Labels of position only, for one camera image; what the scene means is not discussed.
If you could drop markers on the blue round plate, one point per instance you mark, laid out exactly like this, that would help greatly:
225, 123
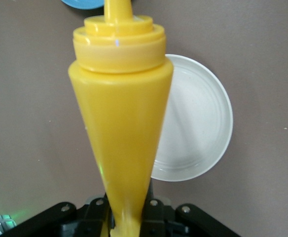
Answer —
82, 3

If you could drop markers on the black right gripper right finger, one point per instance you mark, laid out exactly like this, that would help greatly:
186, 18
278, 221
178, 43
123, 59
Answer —
183, 224

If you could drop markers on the yellow squeeze bottle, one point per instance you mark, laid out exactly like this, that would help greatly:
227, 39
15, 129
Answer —
119, 111

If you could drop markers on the white round plate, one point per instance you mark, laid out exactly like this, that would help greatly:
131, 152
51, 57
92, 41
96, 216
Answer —
195, 118

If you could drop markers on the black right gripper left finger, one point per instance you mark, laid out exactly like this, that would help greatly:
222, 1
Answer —
60, 222

